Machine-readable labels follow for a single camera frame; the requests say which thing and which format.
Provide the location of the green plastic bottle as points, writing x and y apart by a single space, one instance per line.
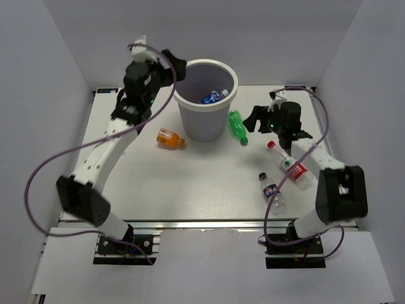
237 127

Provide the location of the left blue corner label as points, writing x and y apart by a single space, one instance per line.
106 90

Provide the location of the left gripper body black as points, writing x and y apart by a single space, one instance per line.
155 76

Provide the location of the red cap water bottle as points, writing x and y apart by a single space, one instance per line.
297 172

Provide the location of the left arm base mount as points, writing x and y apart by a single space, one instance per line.
108 252

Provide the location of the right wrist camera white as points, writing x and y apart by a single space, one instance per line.
277 98

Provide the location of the white plastic bin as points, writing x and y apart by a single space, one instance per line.
205 122

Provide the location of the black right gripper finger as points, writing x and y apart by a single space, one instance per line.
263 126
258 113

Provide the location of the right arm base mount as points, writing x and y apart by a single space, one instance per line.
306 255

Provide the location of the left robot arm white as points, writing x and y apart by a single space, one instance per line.
81 192

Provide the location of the blue label water bottle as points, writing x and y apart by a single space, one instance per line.
214 97

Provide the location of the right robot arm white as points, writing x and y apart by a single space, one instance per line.
341 190

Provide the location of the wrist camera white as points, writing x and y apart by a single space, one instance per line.
277 98
139 53

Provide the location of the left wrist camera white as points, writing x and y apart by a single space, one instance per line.
139 53

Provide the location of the pepsi bottle black cap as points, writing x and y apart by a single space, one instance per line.
268 187

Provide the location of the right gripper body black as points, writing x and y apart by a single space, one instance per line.
275 125

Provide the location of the orange juice bottle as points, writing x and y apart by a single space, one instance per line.
169 139

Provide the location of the aluminium front rail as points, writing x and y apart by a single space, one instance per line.
198 224

